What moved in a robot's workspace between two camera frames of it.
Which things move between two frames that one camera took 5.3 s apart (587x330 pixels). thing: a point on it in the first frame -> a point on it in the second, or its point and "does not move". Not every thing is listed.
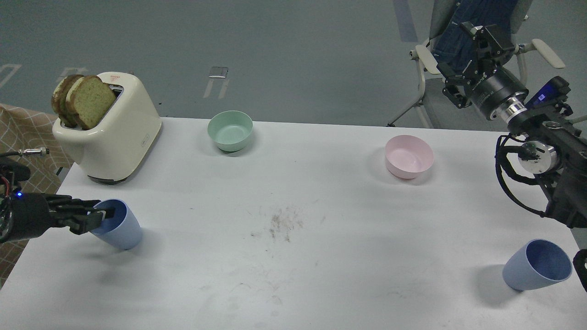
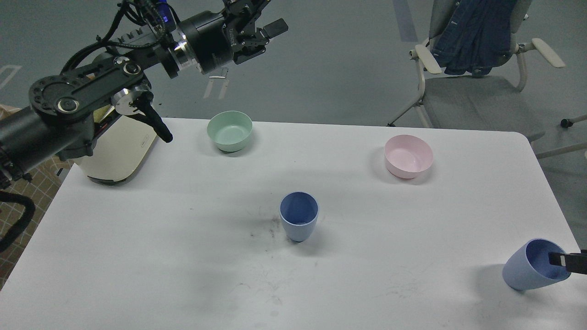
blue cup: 123,231 -> 298,211
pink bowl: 407,156 does not move
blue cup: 536,264 does not move
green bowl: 230,129 does not move
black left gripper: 80,216 -> 215,38
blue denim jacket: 478,27 does not move
